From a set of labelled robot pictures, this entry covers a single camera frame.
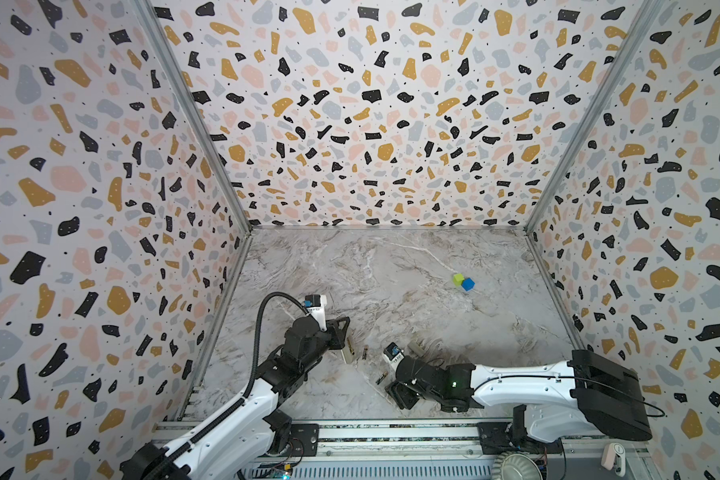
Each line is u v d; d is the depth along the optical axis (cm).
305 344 61
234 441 48
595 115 88
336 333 71
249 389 53
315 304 72
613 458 70
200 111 88
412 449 73
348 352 80
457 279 104
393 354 72
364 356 88
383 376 84
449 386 59
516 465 70
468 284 104
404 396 70
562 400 44
